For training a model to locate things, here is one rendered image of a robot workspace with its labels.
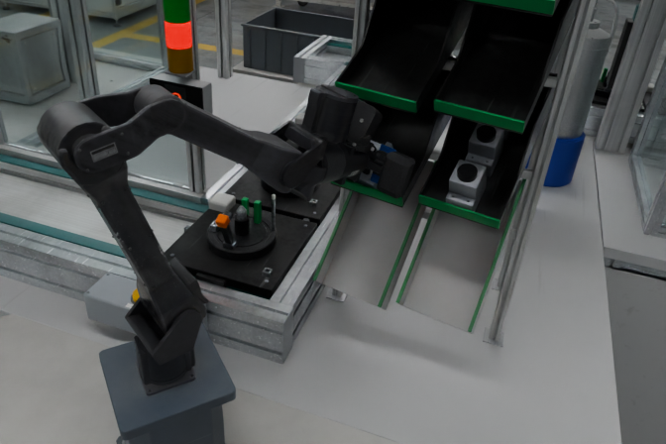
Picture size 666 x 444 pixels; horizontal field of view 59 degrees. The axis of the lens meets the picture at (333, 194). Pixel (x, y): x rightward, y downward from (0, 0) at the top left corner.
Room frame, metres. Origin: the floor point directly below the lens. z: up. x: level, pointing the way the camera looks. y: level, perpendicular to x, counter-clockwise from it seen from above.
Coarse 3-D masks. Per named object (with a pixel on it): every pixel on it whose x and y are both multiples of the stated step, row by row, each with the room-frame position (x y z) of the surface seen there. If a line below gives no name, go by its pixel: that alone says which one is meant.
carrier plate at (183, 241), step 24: (216, 216) 1.05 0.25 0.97; (264, 216) 1.06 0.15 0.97; (288, 216) 1.07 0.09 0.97; (192, 240) 0.95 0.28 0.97; (288, 240) 0.98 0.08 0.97; (192, 264) 0.88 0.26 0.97; (216, 264) 0.88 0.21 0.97; (240, 264) 0.89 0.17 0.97; (264, 264) 0.89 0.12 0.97; (288, 264) 0.90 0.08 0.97; (240, 288) 0.84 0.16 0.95; (264, 288) 0.82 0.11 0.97
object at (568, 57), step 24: (360, 0) 0.95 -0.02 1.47; (360, 24) 0.95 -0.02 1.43; (576, 24) 0.85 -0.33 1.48; (576, 48) 0.85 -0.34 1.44; (552, 120) 0.85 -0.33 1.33; (552, 144) 0.84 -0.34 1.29; (528, 168) 1.01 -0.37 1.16; (528, 192) 0.85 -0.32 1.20; (528, 216) 0.85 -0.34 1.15; (504, 264) 1.01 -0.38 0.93; (504, 288) 0.85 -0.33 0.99; (504, 312) 0.84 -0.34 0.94
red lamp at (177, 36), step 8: (168, 24) 1.11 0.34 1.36; (176, 24) 1.11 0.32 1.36; (184, 24) 1.12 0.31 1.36; (168, 32) 1.12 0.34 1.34; (176, 32) 1.11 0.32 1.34; (184, 32) 1.12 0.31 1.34; (168, 40) 1.12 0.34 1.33; (176, 40) 1.11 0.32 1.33; (184, 40) 1.12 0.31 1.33; (176, 48) 1.11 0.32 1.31; (184, 48) 1.12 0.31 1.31
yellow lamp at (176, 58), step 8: (168, 48) 1.12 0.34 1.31; (168, 56) 1.12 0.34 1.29; (176, 56) 1.11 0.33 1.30; (184, 56) 1.12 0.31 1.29; (192, 56) 1.14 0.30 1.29; (168, 64) 1.12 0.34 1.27; (176, 64) 1.11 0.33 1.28; (184, 64) 1.12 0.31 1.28; (192, 64) 1.13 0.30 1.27; (176, 72) 1.11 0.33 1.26; (184, 72) 1.12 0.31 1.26
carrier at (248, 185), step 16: (256, 176) 1.23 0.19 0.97; (240, 192) 1.15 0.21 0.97; (256, 192) 1.16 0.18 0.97; (272, 192) 1.15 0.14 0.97; (288, 192) 1.14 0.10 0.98; (320, 192) 1.18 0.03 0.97; (336, 192) 1.18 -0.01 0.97; (288, 208) 1.10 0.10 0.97; (304, 208) 1.10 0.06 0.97; (320, 208) 1.11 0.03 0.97
